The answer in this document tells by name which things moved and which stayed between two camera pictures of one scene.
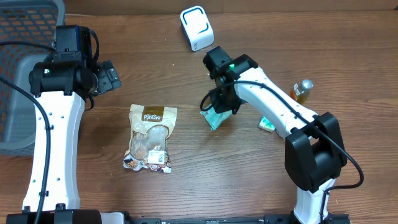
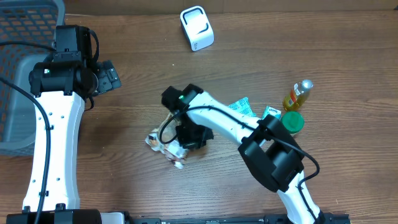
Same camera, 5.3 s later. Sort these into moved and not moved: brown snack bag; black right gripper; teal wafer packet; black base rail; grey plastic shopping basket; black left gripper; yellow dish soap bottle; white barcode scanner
Moved: teal wafer packet; brown snack bag; black right gripper
Not moved: white barcode scanner; yellow dish soap bottle; grey plastic shopping basket; black base rail; black left gripper
